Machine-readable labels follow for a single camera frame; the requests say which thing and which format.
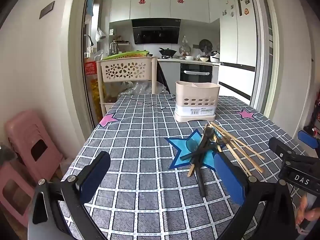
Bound black range hood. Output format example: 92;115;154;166
132;18;181;45

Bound clear crumpled plastic bags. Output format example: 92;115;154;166
117;81;167;97

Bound black chair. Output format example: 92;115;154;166
157;62;171;94

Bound yellow packaged goods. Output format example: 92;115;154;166
89;76;103;118

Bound pile of wooden chopsticks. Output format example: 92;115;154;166
187;121;265;178

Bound white refrigerator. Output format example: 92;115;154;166
218;0;258;105

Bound translucent black plastic spoon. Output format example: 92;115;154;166
191;126;215;198
185;138;202;154
214;134;227;147
179;142;219;162

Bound green plastic basket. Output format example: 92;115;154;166
101;50;148;61

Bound dark round steamer rack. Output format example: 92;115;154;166
199;39;213;53

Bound beige flower-cutout storage trolley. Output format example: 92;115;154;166
96;57;158;117

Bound pink plastic stool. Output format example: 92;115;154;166
0;160;37;228
5;109;63;180

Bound grey wall switch panel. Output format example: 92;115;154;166
39;1;55;19

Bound grey checked star tablecloth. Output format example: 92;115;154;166
59;94;310;240

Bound beige plastic utensil holder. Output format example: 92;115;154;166
174;80;220;122

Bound white wall cabinets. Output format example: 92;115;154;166
109;0;220;23

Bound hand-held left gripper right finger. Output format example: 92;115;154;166
214;152;297;227

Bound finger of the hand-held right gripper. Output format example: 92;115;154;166
268;137;304;164
297;130;320;149

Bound black built-in oven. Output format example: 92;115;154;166
180;63;213;83

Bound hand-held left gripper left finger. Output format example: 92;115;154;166
32;151;111;225

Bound person's right hand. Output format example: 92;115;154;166
295;195;320;228

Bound black wok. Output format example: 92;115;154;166
159;47;177;56

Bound hanging white plastic bag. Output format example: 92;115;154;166
96;27;107;42

